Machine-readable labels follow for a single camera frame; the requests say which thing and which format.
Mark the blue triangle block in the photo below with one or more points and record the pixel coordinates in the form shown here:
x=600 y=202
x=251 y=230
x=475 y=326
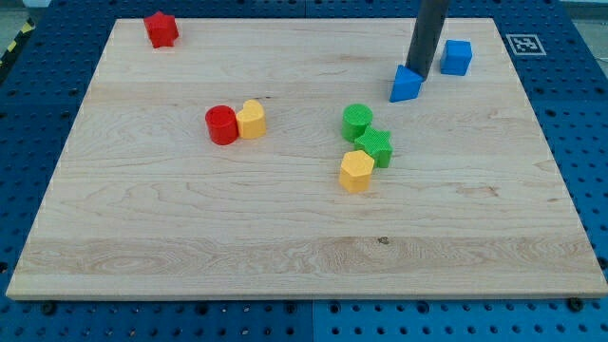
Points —
x=406 y=85

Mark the wooden board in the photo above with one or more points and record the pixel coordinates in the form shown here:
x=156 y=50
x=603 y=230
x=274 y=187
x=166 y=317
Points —
x=142 y=205

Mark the yellow hexagon block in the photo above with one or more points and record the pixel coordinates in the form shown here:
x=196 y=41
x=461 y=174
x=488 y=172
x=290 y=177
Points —
x=355 y=171

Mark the yellow heart block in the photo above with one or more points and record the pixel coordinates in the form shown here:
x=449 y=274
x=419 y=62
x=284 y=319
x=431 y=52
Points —
x=251 y=120

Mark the green cylinder block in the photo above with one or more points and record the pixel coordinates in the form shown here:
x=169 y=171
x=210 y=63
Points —
x=355 y=119

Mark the green star block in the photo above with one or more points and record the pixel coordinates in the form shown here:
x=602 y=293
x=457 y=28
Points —
x=376 y=143

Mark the red cylinder block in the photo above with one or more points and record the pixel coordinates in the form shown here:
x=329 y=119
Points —
x=222 y=124

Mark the blue cube block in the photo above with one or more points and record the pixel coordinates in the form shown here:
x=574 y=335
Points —
x=456 y=57

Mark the red star block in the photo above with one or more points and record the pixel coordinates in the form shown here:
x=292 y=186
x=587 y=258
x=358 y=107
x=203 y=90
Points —
x=162 y=29

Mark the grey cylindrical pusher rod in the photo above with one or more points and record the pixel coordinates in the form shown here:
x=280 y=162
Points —
x=425 y=37

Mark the white fiducial marker tag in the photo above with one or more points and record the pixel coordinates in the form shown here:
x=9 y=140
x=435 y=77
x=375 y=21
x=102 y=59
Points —
x=524 y=44

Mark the black bolt left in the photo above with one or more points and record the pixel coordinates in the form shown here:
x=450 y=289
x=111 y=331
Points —
x=48 y=308

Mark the black bolt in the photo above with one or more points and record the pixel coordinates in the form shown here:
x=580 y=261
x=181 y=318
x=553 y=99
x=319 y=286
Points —
x=575 y=304
x=48 y=308

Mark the black bolt right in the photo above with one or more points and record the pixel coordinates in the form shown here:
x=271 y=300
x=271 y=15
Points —
x=575 y=304

